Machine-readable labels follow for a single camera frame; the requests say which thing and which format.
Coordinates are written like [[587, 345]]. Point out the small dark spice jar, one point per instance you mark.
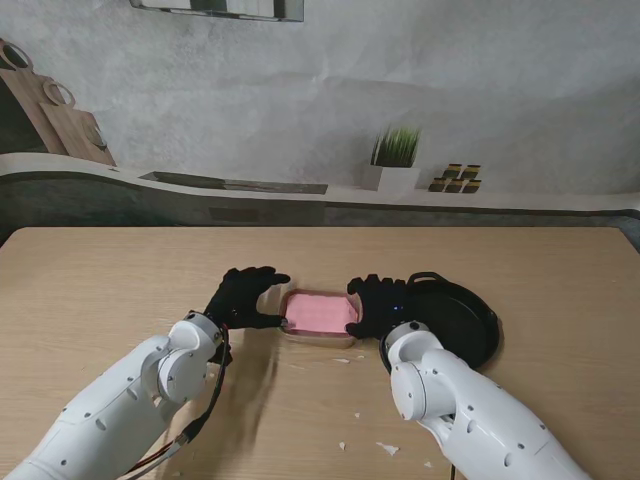
[[454, 186], [437, 185], [470, 171], [472, 186], [453, 171]]

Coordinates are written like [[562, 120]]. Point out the small wooden cutting board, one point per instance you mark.
[[100, 147]]

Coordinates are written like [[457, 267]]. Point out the green grass plant white pot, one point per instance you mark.
[[395, 150]]

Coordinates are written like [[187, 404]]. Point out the brown paper food container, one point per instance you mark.
[[320, 341]]

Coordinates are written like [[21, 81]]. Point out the large wooden cutting board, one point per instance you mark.
[[25, 105]]

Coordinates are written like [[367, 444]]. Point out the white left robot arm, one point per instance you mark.
[[115, 415]]

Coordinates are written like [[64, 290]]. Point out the large white paper scrap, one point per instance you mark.
[[387, 448]]

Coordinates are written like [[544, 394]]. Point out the medium wooden cutting board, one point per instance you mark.
[[70, 130]]

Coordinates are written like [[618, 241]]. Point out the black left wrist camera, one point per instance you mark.
[[224, 354]]

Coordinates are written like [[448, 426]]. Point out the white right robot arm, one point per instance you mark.
[[475, 410]]

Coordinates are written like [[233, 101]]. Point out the black cast iron skillet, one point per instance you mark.
[[460, 325]]

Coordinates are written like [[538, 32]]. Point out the clear plastic lid pink insert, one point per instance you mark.
[[320, 312]]

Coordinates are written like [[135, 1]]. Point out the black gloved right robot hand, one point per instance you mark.
[[382, 310]]

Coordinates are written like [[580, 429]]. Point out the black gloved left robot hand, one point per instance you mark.
[[240, 300]]

